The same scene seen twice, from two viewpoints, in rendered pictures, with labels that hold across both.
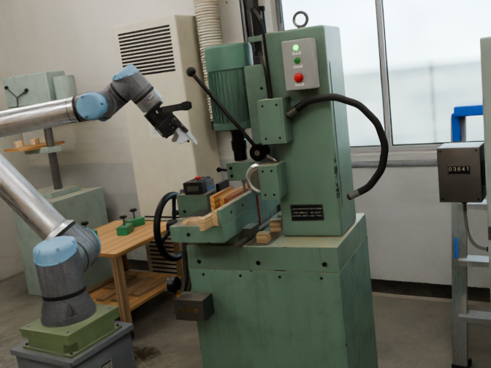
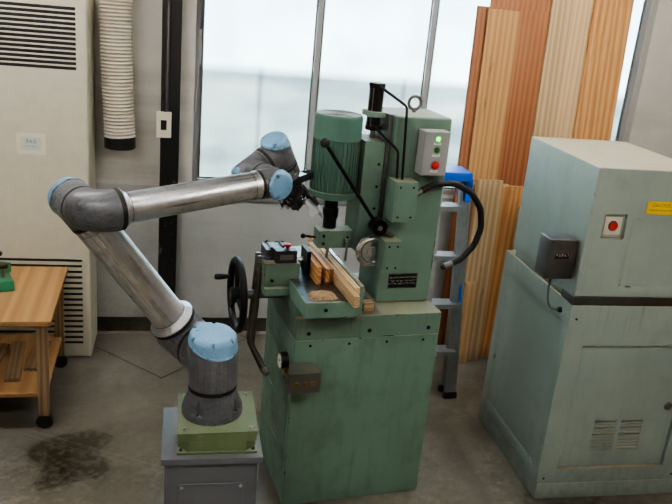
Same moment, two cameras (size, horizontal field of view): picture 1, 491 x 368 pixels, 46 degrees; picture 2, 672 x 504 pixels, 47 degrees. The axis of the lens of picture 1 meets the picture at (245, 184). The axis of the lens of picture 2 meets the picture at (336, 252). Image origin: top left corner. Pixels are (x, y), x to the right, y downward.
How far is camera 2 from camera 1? 199 cm
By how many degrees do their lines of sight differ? 43
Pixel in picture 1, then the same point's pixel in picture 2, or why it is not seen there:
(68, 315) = (233, 410)
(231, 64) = (355, 138)
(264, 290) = (368, 355)
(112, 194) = not seen: outside the picture
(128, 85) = (284, 157)
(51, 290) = (221, 386)
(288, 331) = (383, 388)
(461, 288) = not seen: hidden behind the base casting
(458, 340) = not seen: hidden behind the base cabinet
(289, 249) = (401, 316)
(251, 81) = (370, 156)
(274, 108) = (411, 190)
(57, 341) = (238, 438)
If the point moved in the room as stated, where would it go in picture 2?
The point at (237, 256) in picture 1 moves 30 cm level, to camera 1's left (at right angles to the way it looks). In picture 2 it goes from (349, 326) to (286, 345)
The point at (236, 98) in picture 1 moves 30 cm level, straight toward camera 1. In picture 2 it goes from (352, 170) to (413, 190)
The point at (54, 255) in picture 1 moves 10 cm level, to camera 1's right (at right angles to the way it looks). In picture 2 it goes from (231, 347) to (257, 340)
